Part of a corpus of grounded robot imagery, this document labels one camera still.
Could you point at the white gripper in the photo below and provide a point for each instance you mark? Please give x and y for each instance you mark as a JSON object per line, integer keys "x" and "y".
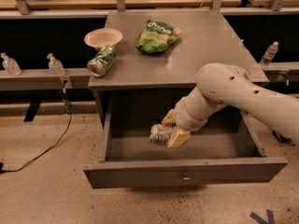
{"x": 184, "y": 118}

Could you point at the silver 7up can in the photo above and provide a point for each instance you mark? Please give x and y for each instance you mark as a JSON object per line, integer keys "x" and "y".
{"x": 160, "y": 135}

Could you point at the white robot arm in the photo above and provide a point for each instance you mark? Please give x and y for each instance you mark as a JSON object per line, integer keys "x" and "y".
{"x": 219, "y": 85}

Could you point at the metal drawer knob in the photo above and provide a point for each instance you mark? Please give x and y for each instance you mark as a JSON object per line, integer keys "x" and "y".
{"x": 186, "y": 177}

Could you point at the grey open top drawer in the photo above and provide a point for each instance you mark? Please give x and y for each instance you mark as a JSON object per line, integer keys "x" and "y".
{"x": 226, "y": 150}

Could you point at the crushed green soda can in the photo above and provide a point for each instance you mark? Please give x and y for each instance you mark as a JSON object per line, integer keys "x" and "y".
{"x": 102, "y": 62}

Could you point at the green chip bag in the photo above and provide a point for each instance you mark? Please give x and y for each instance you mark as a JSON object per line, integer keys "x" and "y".
{"x": 157, "y": 37}

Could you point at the grey cabinet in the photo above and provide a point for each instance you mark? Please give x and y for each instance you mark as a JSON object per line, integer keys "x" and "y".
{"x": 150, "y": 85}

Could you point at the clear plastic water bottle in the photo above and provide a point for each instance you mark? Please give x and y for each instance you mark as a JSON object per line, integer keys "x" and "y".
{"x": 269, "y": 55}

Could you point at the right clear sanitizer bottle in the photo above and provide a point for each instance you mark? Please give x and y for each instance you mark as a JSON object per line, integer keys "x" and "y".
{"x": 55, "y": 66}

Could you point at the clear sanitizer bottle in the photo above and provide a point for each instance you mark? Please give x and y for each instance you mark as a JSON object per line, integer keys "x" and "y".
{"x": 10, "y": 65}
{"x": 55, "y": 66}

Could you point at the left clear sanitizer bottle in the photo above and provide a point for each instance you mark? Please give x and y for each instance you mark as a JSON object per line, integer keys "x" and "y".
{"x": 10, "y": 65}

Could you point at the grey metal shelf rail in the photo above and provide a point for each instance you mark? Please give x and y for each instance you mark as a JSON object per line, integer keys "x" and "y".
{"x": 43, "y": 79}

